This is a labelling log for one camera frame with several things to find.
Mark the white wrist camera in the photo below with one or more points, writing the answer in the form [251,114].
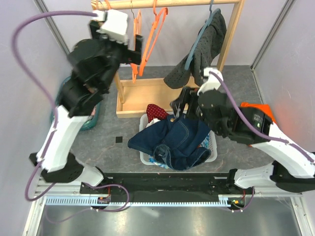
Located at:
[112,23]
[211,81]

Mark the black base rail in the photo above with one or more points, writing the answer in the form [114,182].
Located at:
[167,186]

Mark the orange hanger of white skirt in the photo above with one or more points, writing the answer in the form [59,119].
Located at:
[102,5]

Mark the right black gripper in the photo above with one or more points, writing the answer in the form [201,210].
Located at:
[191,97]

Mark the blue floral skirt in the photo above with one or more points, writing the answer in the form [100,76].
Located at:
[208,143]

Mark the orange folded cloth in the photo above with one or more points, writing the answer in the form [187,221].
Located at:
[265,108]

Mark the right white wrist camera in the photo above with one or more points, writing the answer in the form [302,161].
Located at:
[211,81]

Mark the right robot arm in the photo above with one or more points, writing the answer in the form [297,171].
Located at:
[292,169]

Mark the dark grey dotted garment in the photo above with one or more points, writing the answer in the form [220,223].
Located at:
[207,48]

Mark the orange hanger of denim skirt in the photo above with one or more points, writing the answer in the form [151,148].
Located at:
[153,35]

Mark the dark denim skirt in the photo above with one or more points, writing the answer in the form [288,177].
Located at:
[174,142]

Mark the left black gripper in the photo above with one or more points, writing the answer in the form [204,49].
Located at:
[134,56]

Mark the orange hanger of floral skirt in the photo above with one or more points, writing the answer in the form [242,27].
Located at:
[137,24]

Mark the slotted grey cable duct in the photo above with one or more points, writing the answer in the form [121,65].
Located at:
[95,201]

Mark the teal laundry basket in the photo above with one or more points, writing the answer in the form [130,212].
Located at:
[92,121]

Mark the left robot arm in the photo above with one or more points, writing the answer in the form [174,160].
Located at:
[95,62]

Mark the white plastic laundry basket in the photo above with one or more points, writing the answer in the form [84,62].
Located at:
[144,122]

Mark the wooden clothes rack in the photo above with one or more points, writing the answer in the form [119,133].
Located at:
[133,98]

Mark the red polka dot skirt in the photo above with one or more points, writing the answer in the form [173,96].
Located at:
[155,112]

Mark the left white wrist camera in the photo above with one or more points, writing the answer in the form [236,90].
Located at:
[112,23]

